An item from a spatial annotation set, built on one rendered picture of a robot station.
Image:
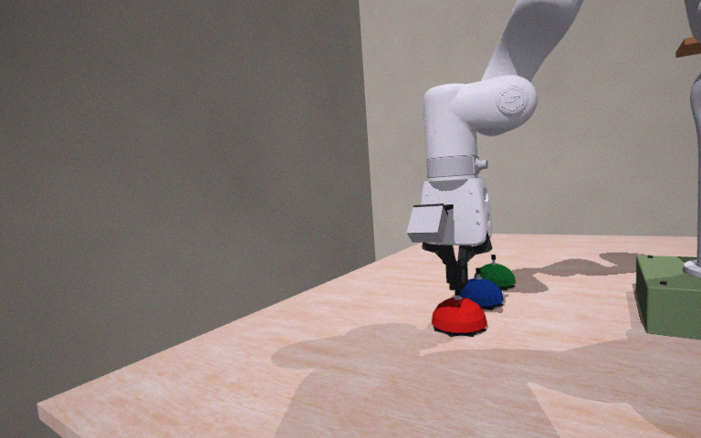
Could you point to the blue bell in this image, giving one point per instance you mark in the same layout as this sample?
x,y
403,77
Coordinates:
x,y
483,292

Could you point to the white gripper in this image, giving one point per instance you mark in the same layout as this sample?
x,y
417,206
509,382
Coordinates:
x,y
467,224

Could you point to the green dome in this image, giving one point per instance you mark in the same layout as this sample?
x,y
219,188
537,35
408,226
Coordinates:
x,y
498,274

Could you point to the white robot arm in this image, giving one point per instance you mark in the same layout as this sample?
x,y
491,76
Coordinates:
x,y
453,113

